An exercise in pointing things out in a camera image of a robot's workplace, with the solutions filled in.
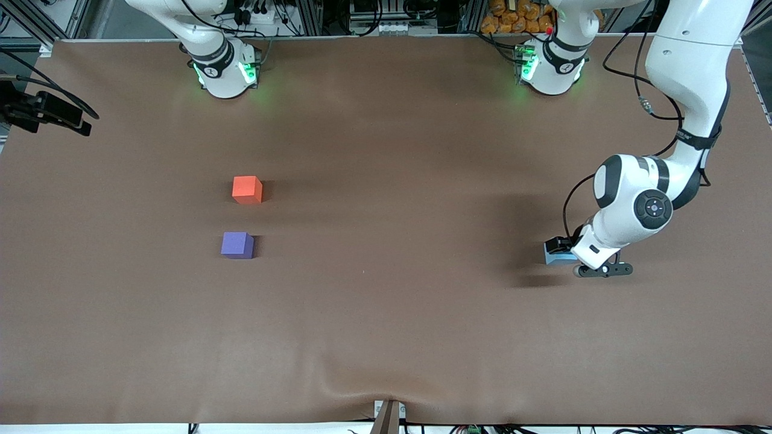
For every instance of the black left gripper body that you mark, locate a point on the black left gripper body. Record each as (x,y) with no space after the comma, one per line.
(575,237)

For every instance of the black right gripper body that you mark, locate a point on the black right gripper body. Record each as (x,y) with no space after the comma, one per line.
(29,111)

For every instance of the blue foam block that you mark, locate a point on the blue foam block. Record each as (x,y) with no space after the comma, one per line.
(558,259)

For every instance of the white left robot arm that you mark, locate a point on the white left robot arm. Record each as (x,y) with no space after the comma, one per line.
(687,60)

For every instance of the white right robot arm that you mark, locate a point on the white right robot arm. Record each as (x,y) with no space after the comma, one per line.
(223,84)

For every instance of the orange foam block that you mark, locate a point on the orange foam block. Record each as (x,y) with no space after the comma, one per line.
(246,188)

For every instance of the purple foam block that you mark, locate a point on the purple foam block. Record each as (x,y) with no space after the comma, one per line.
(235,245)

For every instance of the brown table mat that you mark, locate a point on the brown table mat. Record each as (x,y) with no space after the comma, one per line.
(422,301)

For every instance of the white power strip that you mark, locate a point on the white power strip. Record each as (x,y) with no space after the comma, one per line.
(253,18)
(392,28)

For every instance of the orange packaged items pile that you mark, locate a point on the orange packaged items pile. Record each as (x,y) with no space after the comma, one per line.
(512,24)

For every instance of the aluminium frame profile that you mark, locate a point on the aluminium frame profile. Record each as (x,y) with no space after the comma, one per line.
(33,21)

